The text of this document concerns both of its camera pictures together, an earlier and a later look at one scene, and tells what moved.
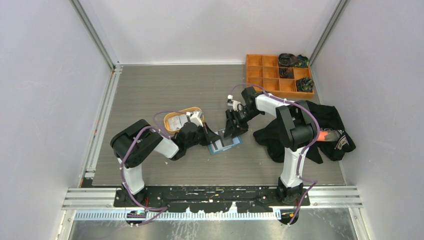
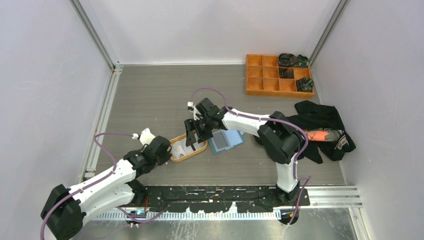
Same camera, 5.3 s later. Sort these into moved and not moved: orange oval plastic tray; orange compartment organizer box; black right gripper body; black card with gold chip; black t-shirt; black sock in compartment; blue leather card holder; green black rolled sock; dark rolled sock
Moved: black right gripper body; orange oval plastic tray; black card with gold chip
Not moved: dark rolled sock; green black rolled sock; black t-shirt; orange compartment organizer box; black sock in compartment; blue leather card holder
